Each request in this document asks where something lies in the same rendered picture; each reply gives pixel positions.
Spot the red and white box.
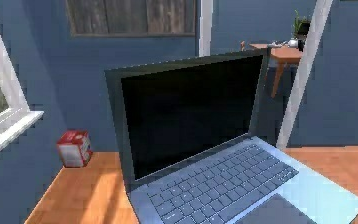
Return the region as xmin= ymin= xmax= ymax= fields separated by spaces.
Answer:
xmin=56 ymin=129 xmax=94 ymax=169

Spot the orange wooden table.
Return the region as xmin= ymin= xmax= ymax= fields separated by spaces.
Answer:
xmin=248 ymin=43 xmax=304 ymax=99

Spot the brown wooden framed picture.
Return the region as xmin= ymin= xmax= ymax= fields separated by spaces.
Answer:
xmin=64 ymin=0 xmax=198 ymax=38

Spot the green house plant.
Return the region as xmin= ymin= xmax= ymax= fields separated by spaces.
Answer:
xmin=292 ymin=9 xmax=312 ymax=40

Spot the silver open laptop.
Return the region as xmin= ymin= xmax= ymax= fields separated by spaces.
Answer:
xmin=104 ymin=48 xmax=358 ymax=224

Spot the white framed window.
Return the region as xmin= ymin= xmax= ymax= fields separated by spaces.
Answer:
xmin=0 ymin=3 xmax=45 ymax=163

